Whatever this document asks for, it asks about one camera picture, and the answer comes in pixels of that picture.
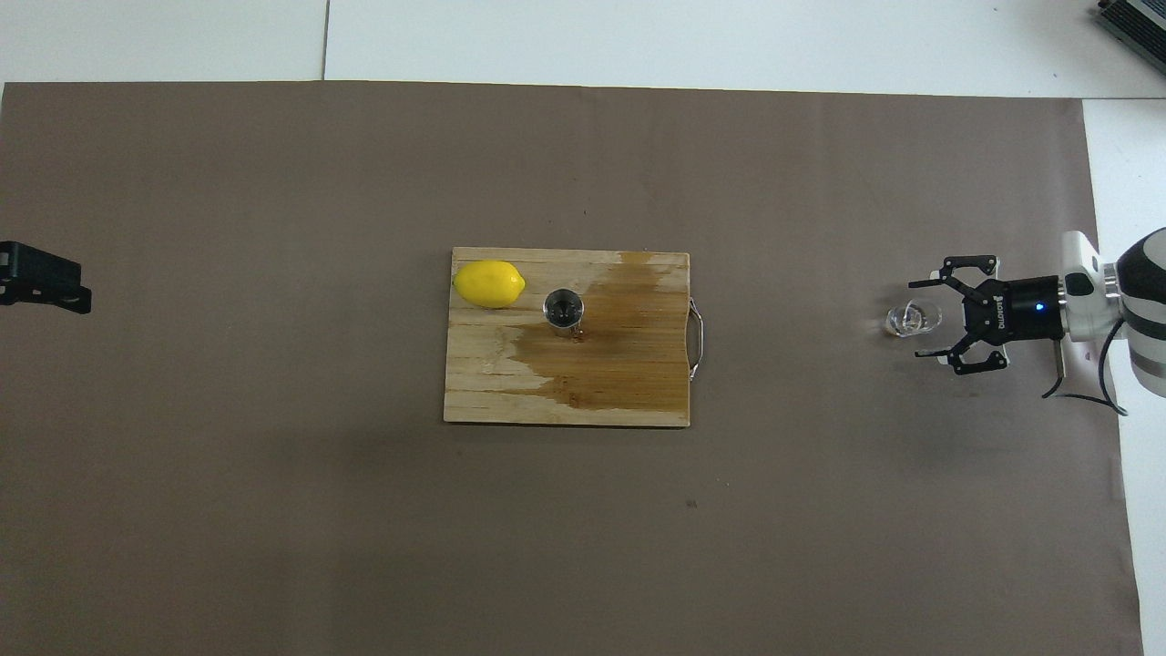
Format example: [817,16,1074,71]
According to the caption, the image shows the small clear glass cup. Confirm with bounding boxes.
[885,300,943,339]

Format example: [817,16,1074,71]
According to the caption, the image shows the yellow lemon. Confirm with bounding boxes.
[453,260,527,310]

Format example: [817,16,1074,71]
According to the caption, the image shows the steel double jigger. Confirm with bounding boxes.
[543,289,586,340]

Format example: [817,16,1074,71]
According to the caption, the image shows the brown paper table mat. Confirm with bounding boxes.
[0,80,1146,656]

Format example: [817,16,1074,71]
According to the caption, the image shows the wooden cutting board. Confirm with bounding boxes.
[444,247,707,428]

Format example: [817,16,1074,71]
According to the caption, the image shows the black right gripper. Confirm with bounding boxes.
[906,254,1067,377]

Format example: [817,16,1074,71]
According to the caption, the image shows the grey vented device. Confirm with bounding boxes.
[1093,0,1166,51]

